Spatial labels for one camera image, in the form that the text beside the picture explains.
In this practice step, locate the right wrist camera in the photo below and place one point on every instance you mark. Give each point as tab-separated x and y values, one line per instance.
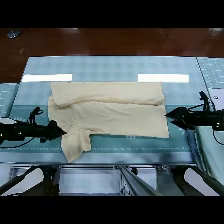
204	100

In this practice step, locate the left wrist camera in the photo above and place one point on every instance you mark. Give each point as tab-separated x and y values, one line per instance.
34	115

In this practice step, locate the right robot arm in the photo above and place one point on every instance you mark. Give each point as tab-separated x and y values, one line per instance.
213	119

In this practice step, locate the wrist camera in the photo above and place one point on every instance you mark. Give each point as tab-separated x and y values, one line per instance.
204	100
34	115

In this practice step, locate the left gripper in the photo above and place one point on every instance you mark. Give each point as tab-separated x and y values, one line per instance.
52	130

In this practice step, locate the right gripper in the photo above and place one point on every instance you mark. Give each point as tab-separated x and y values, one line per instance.
192	118

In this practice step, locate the cream T-shirt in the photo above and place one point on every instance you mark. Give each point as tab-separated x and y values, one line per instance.
110	113

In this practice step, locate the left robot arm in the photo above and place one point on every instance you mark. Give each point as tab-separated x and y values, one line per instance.
16	131

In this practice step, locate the silver frame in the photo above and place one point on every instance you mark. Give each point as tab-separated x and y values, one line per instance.
100	180

